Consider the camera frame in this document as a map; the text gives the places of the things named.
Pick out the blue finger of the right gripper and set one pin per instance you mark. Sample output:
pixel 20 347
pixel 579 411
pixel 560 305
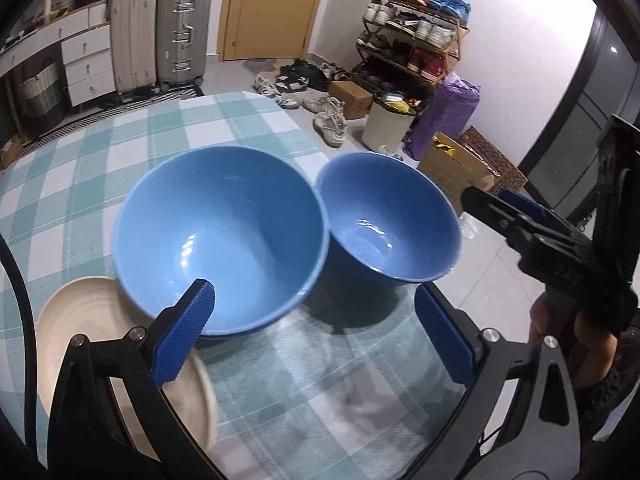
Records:
pixel 507 221
pixel 524 204

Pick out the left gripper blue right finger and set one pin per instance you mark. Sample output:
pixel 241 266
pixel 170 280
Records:
pixel 448 339

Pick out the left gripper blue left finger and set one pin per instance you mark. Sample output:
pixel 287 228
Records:
pixel 175 330

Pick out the blue bowl back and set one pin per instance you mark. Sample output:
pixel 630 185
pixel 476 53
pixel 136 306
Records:
pixel 390 225

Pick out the blue bowl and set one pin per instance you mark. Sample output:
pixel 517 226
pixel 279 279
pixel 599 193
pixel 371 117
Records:
pixel 244 220
pixel 390 225

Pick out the blue bowl front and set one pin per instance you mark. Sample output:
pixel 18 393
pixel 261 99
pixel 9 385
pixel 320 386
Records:
pixel 244 220

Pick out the right hand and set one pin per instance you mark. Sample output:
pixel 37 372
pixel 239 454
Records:
pixel 600 346

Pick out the cardboard box open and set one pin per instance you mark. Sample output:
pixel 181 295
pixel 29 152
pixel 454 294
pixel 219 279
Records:
pixel 453 168

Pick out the teal plaid tablecloth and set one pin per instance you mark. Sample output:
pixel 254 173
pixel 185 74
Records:
pixel 335 390

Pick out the purple bag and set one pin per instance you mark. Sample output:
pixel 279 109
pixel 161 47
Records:
pixel 452 106

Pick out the white trash bin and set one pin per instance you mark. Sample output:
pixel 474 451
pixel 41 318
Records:
pixel 387 124

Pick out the small brown cardboard box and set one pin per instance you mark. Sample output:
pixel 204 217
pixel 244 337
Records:
pixel 356 101

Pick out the wooden shoe rack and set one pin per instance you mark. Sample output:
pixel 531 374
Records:
pixel 423 38

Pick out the small floor cardboard box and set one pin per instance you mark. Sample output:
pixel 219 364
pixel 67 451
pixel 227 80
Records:
pixel 11 151

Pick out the woven laundry basket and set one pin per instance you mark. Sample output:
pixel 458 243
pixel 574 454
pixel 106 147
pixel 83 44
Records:
pixel 42 92

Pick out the wooden door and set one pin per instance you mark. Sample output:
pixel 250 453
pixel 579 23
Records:
pixel 251 29

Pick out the silver suitcase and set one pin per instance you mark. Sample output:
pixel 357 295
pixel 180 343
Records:
pixel 181 42

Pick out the white drawer desk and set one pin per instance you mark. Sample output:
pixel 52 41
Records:
pixel 84 38

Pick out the beige suitcase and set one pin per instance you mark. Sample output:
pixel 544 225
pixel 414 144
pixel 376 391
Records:
pixel 132 29

